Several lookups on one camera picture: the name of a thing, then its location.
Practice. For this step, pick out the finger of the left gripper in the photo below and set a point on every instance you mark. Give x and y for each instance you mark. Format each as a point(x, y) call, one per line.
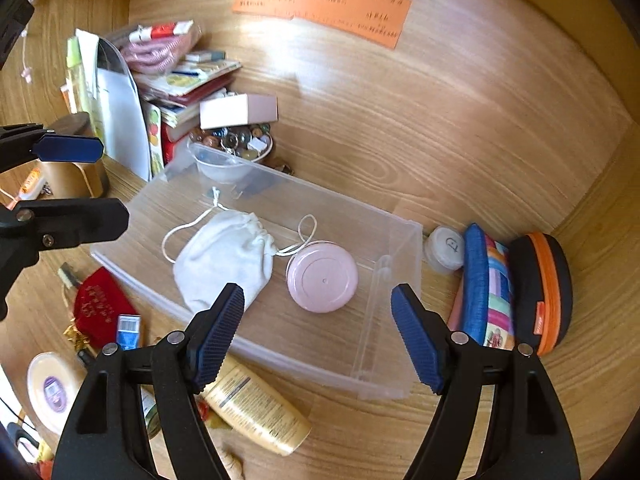
point(36, 226)
point(27, 142)

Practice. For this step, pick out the round cream tub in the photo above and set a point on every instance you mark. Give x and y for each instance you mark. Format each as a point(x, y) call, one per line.
point(52, 384)

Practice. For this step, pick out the pink mesh bag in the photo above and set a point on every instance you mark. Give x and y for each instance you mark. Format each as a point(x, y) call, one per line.
point(154, 49)

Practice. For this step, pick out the clear plastic storage box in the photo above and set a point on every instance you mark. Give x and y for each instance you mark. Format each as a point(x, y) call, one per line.
point(356, 348)

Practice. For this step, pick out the white rectangular box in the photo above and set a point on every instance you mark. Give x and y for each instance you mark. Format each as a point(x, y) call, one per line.
point(239, 110)

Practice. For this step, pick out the orange white tube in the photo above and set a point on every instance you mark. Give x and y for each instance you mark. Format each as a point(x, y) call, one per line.
point(33, 186)

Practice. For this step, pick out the green spray bottle tall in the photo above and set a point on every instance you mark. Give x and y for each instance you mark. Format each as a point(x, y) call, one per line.
point(75, 77)

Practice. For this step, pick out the red book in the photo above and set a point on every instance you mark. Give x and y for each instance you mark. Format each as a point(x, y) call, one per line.
point(172, 147)

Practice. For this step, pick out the black orange zipper case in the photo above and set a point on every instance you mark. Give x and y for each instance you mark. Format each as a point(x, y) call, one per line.
point(543, 297)

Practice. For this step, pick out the orange paper note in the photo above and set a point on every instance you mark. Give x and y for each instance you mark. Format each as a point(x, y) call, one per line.
point(379, 21)

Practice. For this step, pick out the small white round jar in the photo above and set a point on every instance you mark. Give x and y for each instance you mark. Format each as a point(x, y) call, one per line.
point(443, 250)

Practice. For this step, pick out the pink round case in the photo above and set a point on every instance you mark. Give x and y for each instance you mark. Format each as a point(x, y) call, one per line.
point(322, 277)

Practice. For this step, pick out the red velvet pouch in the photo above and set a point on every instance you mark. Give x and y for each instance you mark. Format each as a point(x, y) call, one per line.
point(98, 303)

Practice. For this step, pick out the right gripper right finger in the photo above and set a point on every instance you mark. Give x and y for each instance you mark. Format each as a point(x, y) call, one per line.
point(528, 436)

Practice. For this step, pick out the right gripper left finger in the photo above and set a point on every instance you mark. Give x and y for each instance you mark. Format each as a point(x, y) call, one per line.
point(105, 435)

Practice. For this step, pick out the fruit sticker sheet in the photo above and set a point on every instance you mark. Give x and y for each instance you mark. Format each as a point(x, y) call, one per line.
point(153, 122)

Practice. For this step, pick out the blue patchwork pouch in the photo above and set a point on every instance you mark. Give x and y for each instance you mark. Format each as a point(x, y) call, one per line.
point(483, 305)

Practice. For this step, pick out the white drawstring pouch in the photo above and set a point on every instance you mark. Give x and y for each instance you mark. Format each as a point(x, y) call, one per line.
point(231, 246)

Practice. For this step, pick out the stack of booklets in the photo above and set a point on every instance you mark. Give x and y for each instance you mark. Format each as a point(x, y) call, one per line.
point(177, 93)

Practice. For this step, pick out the beige carved pendant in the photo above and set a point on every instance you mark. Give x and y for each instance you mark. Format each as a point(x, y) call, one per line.
point(231, 462)

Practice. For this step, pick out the yellow lotion tube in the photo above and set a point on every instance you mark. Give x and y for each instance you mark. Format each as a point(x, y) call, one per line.
point(250, 406)

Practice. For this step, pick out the white bowl of beads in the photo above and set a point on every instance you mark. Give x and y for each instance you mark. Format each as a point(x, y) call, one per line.
point(223, 154)

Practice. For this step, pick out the white paper folder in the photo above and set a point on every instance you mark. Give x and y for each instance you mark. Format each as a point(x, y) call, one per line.
point(116, 107)

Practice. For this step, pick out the blue matchbox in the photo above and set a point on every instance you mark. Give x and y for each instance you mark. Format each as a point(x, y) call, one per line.
point(128, 331)

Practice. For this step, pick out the brown ceramic mug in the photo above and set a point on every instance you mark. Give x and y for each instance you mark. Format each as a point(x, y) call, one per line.
point(75, 179)

